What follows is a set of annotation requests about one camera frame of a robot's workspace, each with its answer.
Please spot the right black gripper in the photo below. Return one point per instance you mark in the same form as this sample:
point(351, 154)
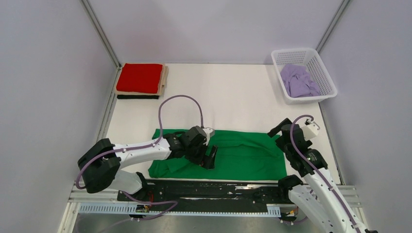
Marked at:
point(274, 131)

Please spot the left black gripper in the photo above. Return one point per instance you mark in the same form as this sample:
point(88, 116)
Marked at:
point(208, 161)

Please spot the green t shirt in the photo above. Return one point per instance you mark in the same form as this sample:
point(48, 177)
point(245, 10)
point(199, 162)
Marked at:
point(241, 156)

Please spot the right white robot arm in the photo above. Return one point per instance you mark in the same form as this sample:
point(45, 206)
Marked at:
point(313, 189)

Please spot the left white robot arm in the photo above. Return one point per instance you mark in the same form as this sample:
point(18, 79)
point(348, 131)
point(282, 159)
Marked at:
point(102, 166)

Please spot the purple t shirt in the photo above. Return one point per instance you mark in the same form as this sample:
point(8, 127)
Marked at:
point(298, 82)

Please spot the white plastic basket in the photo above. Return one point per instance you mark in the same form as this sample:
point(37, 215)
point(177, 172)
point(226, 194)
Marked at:
point(314, 65)

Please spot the folded red t shirt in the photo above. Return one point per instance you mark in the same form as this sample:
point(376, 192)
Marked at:
point(140, 78)

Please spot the folded black t shirt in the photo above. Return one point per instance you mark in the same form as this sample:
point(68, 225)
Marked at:
point(138, 97)

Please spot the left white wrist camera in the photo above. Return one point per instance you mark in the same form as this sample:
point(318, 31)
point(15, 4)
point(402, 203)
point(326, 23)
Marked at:
point(209, 133)

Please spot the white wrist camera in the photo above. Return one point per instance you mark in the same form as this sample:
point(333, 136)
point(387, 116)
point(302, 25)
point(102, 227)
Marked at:
point(209, 133)
point(310, 130)

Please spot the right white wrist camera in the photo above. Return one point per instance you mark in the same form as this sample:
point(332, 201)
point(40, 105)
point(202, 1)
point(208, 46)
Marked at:
point(310, 130)

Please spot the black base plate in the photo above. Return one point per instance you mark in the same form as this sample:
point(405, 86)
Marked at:
point(216, 196)

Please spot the white slotted cable duct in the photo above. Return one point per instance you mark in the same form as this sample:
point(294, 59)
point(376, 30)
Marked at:
point(138, 209)

